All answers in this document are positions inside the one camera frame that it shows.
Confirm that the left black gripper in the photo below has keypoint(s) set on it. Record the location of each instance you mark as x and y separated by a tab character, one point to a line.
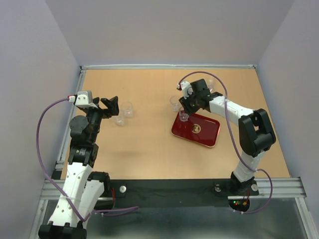
111	105

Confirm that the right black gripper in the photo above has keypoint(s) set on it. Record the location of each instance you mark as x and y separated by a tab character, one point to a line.
188	109

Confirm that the clear glass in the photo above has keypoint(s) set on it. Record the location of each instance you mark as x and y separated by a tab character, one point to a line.
183	116
211	85
127	109
175	104
119	120

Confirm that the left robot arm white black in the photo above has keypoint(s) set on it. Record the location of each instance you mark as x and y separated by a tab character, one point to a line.
82	186

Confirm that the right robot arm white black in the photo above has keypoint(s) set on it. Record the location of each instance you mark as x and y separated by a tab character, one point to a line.
256	134

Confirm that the red lacquer tray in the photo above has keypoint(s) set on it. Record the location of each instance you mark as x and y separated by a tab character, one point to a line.
198	129

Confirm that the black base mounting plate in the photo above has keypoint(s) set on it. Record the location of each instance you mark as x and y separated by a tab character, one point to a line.
173	193

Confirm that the circuit board with leds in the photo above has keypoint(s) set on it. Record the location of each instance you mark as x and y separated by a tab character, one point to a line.
239	205

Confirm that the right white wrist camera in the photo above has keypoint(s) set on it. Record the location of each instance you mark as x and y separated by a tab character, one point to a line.
186	88

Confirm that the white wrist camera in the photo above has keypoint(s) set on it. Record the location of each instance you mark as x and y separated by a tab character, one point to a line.
83	100
186	88

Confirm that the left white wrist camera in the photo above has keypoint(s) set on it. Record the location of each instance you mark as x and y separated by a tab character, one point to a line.
83	100

